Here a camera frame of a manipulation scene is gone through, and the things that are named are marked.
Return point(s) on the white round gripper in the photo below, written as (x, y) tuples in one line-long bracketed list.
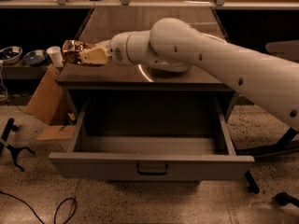
[(118, 49)]

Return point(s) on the orange soda can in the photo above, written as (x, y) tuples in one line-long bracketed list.
[(72, 49)]

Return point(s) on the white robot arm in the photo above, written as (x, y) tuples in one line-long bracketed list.
[(173, 45)]

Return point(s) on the open grey top drawer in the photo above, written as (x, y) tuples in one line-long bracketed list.
[(190, 159)]

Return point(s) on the white paper cup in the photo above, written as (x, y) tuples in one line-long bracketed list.
[(55, 55)]

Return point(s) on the blue bowl on shelf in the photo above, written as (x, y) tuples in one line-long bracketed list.
[(35, 58)]

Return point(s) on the low grey side shelf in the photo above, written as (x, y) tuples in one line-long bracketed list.
[(20, 70)]

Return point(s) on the white and blue bowl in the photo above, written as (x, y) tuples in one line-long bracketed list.
[(10, 55)]

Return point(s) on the flat cardboard piece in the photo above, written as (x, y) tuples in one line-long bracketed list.
[(57, 132)]

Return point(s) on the dark round side table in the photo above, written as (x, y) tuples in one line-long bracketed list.
[(288, 50)]

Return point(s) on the black caster foot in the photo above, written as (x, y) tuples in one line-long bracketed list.
[(283, 198)]

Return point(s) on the black drawer handle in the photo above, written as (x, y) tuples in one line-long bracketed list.
[(152, 170)]

